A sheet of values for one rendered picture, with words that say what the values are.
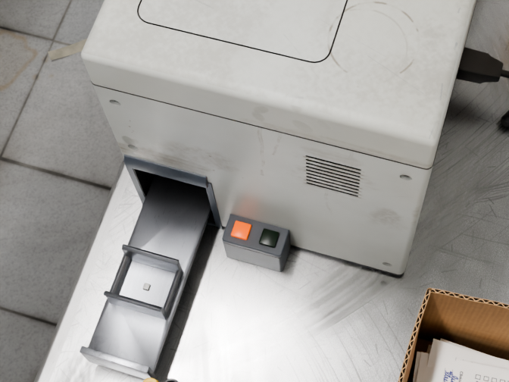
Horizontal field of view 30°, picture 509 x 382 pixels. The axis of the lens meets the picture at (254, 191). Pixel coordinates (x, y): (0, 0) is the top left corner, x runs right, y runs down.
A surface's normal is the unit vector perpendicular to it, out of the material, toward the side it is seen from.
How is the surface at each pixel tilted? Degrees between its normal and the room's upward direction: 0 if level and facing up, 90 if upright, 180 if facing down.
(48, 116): 0
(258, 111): 90
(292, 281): 0
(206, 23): 0
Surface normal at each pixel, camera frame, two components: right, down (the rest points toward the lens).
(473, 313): -0.27, 0.88
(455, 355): 0.10, -0.29
